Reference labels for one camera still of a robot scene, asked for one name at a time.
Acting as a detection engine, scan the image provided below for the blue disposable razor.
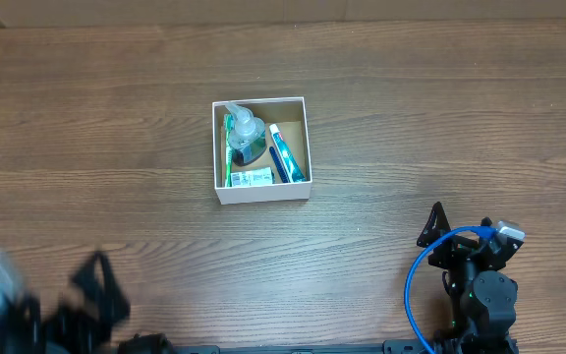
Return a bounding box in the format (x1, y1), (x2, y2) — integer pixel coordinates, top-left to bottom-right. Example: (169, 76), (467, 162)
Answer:
(269, 147), (289, 183)

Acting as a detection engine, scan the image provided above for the teal toothpaste tube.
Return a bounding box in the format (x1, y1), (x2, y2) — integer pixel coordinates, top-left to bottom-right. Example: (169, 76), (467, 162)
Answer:
(269, 124), (307, 183)

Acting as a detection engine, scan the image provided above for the small green white packet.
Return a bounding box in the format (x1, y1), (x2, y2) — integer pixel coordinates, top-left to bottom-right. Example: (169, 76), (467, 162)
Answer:
(230, 167), (275, 187)

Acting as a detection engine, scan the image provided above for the pink cardboard box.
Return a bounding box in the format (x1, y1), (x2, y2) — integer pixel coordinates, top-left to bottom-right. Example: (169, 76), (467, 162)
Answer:
(211, 96), (312, 205)

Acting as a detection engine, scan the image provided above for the clear soap pump bottle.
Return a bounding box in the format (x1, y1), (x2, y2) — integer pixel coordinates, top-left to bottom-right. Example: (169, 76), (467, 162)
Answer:
(225, 103), (266, 166)

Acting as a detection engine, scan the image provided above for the green toothbrush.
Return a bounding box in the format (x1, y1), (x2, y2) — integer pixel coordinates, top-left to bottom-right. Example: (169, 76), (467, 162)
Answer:
(224, 113), (234, 187)

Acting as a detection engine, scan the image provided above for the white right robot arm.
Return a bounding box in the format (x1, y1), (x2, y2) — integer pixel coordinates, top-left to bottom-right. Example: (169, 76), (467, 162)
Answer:
(404, 202), (526, 354)

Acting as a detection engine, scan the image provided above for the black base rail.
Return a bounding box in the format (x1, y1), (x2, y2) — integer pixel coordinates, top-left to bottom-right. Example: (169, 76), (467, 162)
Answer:
(174, 339), (426, 354)

